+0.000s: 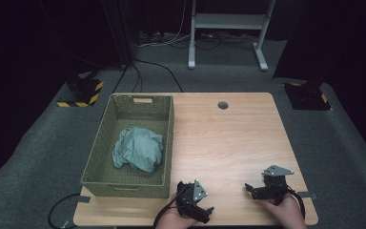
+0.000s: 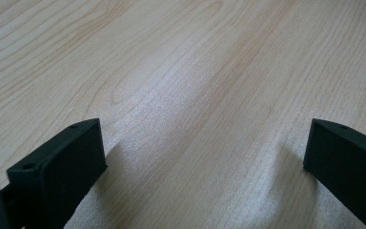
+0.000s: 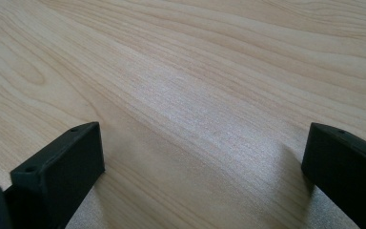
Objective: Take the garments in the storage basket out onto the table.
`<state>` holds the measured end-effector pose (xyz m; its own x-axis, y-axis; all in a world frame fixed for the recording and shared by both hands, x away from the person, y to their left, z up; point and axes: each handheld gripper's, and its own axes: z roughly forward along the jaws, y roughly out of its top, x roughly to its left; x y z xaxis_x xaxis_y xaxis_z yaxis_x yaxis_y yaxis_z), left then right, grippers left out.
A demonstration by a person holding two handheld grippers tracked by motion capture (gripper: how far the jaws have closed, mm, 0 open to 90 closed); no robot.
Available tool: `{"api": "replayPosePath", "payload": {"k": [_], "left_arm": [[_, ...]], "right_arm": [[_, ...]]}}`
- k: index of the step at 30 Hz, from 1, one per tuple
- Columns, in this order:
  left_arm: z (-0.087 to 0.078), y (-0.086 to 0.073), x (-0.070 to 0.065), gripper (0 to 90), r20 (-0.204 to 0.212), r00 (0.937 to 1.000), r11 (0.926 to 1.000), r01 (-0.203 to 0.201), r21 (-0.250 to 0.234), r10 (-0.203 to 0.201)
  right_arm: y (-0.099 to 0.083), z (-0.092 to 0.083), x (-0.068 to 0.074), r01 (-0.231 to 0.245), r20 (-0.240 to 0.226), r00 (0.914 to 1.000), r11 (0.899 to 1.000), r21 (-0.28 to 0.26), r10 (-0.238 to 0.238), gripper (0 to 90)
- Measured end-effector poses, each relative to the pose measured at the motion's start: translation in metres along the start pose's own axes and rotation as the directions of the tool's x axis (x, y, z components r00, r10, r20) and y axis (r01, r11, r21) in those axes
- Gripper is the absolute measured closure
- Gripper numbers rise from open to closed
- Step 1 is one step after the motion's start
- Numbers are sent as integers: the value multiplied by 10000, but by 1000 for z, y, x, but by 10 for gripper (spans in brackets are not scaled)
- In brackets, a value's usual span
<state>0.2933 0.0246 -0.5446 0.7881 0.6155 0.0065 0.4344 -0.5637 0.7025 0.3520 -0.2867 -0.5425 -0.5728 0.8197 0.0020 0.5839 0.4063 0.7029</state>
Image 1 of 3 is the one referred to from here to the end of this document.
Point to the teal cloth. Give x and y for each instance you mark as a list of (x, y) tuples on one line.
[(139, 149)]

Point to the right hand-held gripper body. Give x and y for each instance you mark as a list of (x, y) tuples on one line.
[(274, 187)]

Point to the grey tape strip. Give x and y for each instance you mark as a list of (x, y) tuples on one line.
[(306, 195), (83, 199)]

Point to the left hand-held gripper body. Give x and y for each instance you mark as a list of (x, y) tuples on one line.
[(187, 197)]

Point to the black yellow striped stand base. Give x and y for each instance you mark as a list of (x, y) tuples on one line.
[(306, 97), (87, 90)]

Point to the white metal stand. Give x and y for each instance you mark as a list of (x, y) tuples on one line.
[(228, 21)]

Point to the green woven basket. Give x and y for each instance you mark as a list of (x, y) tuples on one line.
[(133, 186)]

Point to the person's right hand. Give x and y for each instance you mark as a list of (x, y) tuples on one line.
[(287, 213)]

